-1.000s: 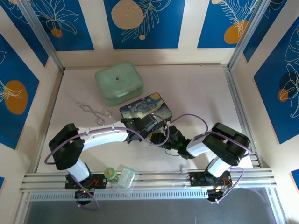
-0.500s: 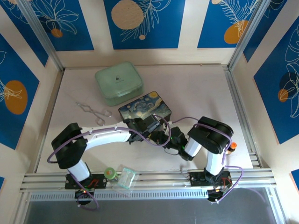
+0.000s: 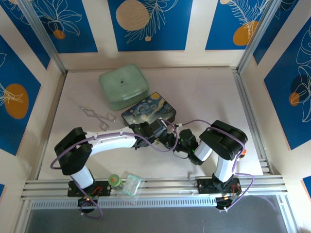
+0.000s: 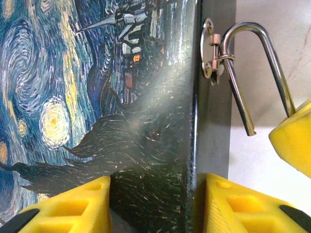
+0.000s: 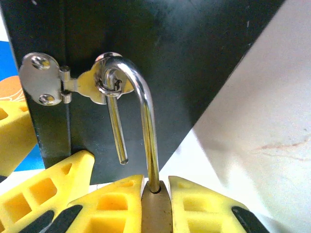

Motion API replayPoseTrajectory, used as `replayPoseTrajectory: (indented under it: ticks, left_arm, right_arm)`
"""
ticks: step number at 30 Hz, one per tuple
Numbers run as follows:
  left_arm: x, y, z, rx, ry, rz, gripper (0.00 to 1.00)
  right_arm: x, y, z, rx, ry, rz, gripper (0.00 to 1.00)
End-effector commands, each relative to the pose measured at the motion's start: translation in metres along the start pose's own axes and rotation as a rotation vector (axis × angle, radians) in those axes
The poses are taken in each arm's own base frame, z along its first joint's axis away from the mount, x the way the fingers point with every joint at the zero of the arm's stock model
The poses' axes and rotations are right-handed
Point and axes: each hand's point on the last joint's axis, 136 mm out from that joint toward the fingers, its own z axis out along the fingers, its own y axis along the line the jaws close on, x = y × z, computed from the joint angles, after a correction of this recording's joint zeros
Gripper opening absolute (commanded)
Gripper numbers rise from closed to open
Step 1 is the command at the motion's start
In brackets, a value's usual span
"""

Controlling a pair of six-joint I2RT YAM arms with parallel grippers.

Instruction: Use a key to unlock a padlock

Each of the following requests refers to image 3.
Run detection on starry night print black box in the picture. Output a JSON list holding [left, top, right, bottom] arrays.
[[121, 91, 177, 128]]

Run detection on clear plastic tongs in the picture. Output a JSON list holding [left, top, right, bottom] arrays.
[[79, 104, 117, 132]]

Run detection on clear plastic box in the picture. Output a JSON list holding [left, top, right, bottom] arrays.
[[121, 173, 143, 196]]

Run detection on mint green zip case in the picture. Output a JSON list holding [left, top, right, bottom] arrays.
[[98, 63, 150, 111]]

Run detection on small green-capped bottle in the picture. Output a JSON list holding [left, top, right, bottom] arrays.
[[108, 174, 123, 190]]

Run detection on black connector module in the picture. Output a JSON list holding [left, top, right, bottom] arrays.
[[77, 196, 98, 208], [215, 196, 236, 214]]

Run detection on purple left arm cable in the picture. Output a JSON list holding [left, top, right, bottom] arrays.
[[50, 121, 178, 170]]

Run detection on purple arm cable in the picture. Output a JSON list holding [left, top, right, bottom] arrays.
[[179, 118, 255, 209], [50, 121, 178, 170]]

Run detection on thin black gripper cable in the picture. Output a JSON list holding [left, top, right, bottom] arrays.
[[173, 150, 193, 161]]

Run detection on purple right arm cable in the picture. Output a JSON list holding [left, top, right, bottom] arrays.
[[179, 118, 255, 209]]

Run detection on long aluminium mounting rail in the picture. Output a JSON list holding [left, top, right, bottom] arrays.
[[20, 174, 288, 200]]

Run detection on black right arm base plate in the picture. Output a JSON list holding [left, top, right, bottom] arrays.
[[195, 178, 241, 195]]

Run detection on grey slotted cable duct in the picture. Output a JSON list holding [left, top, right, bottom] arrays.
[[31, 198, 218, 211]]

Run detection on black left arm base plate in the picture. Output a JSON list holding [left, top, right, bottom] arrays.
[[67, 180, 114, 198]]

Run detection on aluminium side rail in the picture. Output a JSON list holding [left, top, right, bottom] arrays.
[[232, 67, 272, 174]]

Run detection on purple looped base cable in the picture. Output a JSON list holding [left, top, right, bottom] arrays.
[[77, 191, 104, 219]]

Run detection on aluminium frame post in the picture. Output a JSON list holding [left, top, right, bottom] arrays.
[[237, 0, 285, 73], [17, 0, 68, 75]]

